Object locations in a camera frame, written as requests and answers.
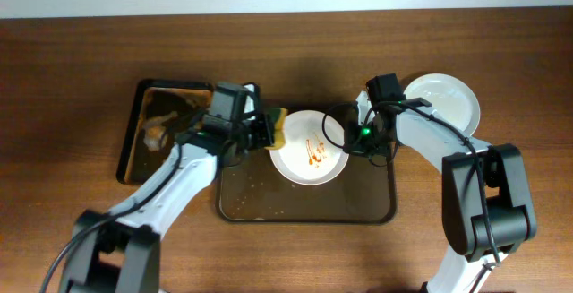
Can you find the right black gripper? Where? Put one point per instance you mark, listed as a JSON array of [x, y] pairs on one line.
[[354, 138]]

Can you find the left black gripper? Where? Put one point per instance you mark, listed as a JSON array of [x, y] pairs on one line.
[[260, 131]]

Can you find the green yellow sponge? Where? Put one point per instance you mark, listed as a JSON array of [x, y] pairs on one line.
[[277, 117]]

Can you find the white plate ketchup streaks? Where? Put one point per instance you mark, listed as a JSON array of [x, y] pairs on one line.
[[308, 157]]

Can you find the white plate orange smears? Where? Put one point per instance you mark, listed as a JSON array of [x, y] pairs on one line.
[[453, 99]]

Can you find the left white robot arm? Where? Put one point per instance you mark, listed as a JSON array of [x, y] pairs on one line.
[[119, 251]]

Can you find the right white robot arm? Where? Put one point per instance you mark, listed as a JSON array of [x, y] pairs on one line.
[[486, 204]]

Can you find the large brown serving tray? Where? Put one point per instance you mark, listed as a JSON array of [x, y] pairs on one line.
[[363, 193]]

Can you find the small black soapy tray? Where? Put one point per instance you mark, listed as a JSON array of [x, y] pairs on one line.
[[161, 109]]

